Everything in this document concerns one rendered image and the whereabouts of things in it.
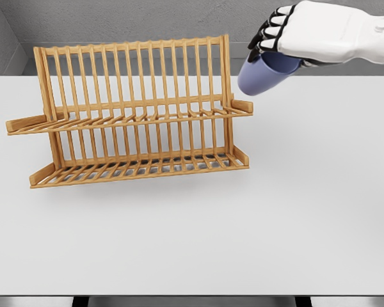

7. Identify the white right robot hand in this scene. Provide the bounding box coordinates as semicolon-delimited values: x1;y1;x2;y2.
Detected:
247;0;363;68

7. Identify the blue cup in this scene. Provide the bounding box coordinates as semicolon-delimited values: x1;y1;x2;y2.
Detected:
237;51;305;97

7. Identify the wooden two-tier dish rack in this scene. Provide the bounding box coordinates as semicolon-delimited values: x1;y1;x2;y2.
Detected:
5;34;254;189

